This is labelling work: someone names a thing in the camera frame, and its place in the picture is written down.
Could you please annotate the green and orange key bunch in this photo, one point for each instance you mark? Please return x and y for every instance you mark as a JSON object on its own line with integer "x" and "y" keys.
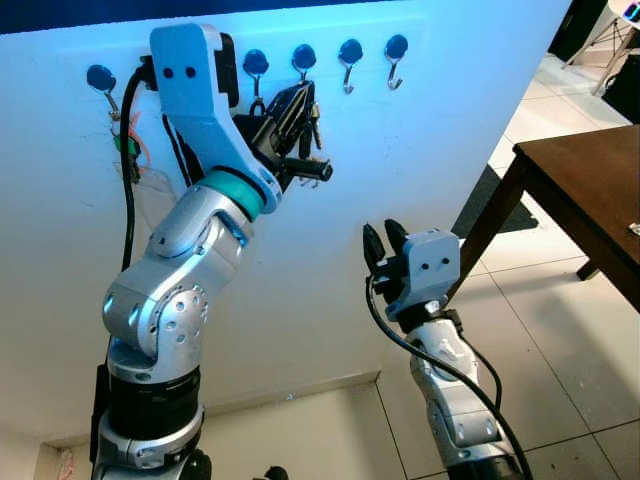
{"x": 125, "y": 143}

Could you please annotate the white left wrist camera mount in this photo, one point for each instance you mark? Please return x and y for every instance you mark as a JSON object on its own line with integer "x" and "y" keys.
{"x": 190, "y": 90}

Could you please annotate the black robot foot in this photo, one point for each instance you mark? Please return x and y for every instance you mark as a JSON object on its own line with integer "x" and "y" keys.
{"x": 274, "y": 473}

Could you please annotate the blue knob wall hook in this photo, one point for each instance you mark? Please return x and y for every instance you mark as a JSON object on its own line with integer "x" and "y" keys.
{"x": 350, "y": 52}
{"x": 100, "y": 78}
{"x": 396, "y": 48}
{"x": 303, "y": 58}
{"x": 255, "y": 62}

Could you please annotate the black floor bag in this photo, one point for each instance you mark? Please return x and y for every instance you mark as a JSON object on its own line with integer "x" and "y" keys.
{"x": 625, "y": 88}

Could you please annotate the black floor mat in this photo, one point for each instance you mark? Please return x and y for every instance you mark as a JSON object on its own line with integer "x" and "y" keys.
{"x": 522, "y": 212}

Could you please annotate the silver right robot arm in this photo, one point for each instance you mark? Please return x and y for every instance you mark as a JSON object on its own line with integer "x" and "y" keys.
{"x": 450, "y": 400}

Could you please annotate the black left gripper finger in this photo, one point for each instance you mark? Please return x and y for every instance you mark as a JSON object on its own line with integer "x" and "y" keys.
{"x": 308, "y": 172}
{"x": 295, "y": 108}

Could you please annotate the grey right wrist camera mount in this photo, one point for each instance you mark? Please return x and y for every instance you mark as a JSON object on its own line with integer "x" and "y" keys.
{"x": 432, "y": 265}

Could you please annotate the white round seat chair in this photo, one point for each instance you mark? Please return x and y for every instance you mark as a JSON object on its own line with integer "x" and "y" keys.
{"x": 606, "y": 30}

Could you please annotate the dark brown wooden table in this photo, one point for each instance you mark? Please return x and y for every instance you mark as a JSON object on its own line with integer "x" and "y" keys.
{"x": 590, "y": 180}

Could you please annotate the black key bunch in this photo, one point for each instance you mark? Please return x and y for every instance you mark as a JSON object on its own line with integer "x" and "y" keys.
{"x": 316, "y": 125}

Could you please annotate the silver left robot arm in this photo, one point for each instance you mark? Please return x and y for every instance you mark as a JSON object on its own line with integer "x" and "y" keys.
{"x": 160, "y": 310}

